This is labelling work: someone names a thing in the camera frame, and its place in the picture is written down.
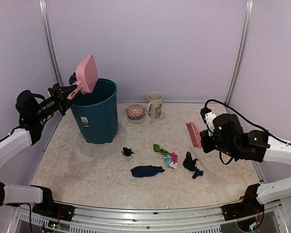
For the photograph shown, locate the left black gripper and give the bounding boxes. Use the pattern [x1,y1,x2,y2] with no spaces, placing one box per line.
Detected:
[32,84,80,121]

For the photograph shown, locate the pink hand brush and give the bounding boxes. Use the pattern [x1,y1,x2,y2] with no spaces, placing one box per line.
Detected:
[186,122,202,149]

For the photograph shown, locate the pink dustpan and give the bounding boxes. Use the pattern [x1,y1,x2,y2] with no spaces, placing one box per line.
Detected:
[67,53,98,100]

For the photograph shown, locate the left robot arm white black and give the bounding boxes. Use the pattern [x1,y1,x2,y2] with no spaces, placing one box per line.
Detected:
[0,83,79,216]

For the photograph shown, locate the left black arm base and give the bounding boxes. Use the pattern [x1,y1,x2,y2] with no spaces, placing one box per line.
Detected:
[32,185,75,222]

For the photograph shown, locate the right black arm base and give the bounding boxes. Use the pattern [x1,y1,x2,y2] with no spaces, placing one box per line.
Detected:
[221,183,264,221]

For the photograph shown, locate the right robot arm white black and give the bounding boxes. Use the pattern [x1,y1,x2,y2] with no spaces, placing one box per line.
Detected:
[200,104,291,216]

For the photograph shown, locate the pile of coloured scraps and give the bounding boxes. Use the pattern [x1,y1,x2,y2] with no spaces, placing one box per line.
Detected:
[163,152,178,169]

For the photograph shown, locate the black scrap right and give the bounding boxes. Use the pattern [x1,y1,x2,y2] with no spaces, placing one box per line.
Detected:
[183,151,198,172]

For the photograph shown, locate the dark blue scrap right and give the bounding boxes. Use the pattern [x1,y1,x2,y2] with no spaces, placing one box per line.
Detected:
[192,169,204,179]

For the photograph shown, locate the teal plastic bucket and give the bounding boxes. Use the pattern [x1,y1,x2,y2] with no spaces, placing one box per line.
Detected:
[71,78,118,144]

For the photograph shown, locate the green scrap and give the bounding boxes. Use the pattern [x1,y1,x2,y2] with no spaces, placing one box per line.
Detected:
[153,144,170,156]

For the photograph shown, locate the beige ceramic mug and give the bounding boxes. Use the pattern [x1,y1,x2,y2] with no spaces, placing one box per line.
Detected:
[145,92,163,119]

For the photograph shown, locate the large dark blue scrap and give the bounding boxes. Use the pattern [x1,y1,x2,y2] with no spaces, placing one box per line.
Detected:
[130,165,165,178]

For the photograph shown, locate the patterned small bowl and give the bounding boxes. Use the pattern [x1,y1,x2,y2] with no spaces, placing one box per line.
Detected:
[125,104,146,120]

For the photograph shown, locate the black scrap near bucket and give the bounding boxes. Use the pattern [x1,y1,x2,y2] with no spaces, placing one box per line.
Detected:
[121,147,134,157]

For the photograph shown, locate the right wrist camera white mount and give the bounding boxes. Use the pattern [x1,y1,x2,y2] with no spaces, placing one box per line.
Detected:
[200,107,216,136]

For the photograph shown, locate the left aluminium corner post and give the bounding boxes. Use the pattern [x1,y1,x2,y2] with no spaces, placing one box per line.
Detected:
[38,0,64,86]

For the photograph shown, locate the aluminium corner post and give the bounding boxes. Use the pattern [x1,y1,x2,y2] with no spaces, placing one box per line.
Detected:
[38,0,64,86]
[225,0,254,105]

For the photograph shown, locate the aluminium front rail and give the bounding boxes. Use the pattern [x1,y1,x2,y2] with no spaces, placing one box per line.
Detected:
[7,201,291,233]

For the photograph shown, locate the right aluminium corner post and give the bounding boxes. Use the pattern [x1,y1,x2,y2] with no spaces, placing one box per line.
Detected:
[225,0,254,105]

